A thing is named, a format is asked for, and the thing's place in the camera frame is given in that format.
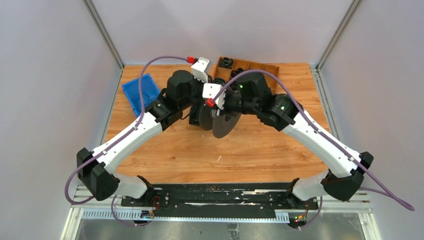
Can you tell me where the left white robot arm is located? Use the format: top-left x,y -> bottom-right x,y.
76,70 -> 212,207

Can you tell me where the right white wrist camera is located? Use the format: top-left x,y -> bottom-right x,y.
201,83 -> 226,110

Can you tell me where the wooden compartment tray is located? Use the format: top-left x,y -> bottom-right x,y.
211,56 -> 280,82

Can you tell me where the black plastic bin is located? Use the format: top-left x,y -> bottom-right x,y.
188,103 -> 203,126

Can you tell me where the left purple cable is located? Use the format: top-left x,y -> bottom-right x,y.
64,55 -> 196,227

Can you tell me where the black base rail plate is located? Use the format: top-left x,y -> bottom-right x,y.
118,182 -> 318,219

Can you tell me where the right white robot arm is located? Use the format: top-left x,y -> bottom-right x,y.
203,70 -> 374,209

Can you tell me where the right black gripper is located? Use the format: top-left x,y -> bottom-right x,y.
211,88 -> 258,117

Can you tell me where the blue plastic bin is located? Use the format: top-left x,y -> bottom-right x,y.
121,73 -> 161,117

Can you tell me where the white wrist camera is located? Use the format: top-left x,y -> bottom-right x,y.
191,57 -> 212,83
201,83 -> 226,110

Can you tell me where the black cable spool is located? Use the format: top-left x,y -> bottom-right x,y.
198,104 -> 242,139

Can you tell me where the coiled cable top left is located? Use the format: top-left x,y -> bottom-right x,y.
218,57 -> 234,70

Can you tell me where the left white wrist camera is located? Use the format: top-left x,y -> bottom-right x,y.
191,57 -> 212,83

